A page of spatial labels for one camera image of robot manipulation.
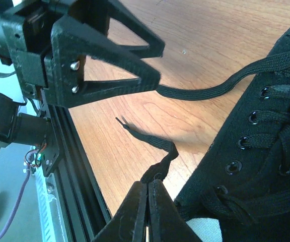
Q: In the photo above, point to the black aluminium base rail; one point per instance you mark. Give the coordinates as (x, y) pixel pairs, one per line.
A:
(83, 206)

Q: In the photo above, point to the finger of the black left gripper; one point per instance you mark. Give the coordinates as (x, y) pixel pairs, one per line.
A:
(97, 14)

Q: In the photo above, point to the light blue slotted cable duct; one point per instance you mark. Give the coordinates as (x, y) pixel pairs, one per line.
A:
(44, 200)

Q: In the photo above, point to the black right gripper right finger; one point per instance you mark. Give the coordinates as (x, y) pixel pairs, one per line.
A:
(164, 221)

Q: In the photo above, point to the black canvas sneaker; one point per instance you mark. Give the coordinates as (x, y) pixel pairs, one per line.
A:
(209, 227)

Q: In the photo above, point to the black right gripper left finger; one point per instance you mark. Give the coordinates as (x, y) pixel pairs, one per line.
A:
(129, 222)

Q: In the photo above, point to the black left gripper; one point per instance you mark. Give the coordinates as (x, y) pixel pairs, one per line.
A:
(86, 65)

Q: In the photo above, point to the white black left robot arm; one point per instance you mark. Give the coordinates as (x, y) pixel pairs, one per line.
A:
(33, 130)

